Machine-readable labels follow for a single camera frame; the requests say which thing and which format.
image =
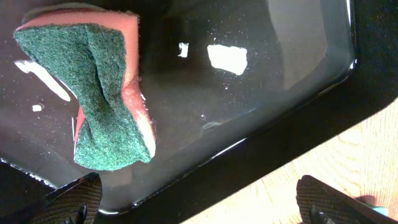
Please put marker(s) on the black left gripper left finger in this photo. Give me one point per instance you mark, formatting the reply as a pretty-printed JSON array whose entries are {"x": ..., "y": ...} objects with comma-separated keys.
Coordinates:
[{"x": 77, "y": 202}]

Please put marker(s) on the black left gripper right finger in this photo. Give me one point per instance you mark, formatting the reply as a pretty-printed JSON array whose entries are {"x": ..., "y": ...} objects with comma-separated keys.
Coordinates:
[{"x": 321, "y": 203}]

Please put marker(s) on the pink and green sponge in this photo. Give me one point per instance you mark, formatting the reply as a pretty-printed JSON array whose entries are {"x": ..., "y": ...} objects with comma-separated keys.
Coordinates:
[{"x": 95, "y": 53}]

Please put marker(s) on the teal plastic tray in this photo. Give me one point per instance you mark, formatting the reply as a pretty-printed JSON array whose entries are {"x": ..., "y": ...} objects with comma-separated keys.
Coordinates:
[{"x": 382, "y": 210}]

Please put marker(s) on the black rectangular bin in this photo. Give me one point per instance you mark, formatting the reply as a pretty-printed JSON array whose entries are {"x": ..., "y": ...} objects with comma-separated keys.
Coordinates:
[{"x": 237, "y": 89}]

